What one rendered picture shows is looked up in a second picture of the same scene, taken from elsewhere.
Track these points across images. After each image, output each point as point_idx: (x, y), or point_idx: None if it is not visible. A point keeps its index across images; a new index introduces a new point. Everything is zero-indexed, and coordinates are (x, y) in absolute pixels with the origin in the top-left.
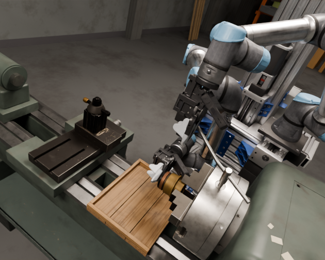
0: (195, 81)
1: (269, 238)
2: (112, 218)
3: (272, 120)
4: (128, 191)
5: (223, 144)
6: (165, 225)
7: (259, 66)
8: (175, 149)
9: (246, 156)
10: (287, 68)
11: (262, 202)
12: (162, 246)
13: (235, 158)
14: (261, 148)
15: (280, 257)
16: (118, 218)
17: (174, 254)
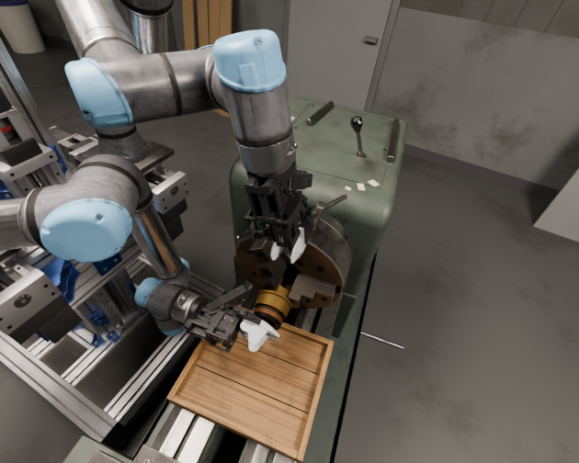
0: (277, 185)
1: (362, 191)
2: (305, 407)
3: None
4: (247, 398)
5: None
6: (291, 326)
7: None
8: (198, 307)
9: None
10: None
11: (314, 191)
12: (309, 330)
13: (132, 239)
14: (162, 188)
15: (377, 187)
16: (300, 397)
17: (312, 315)
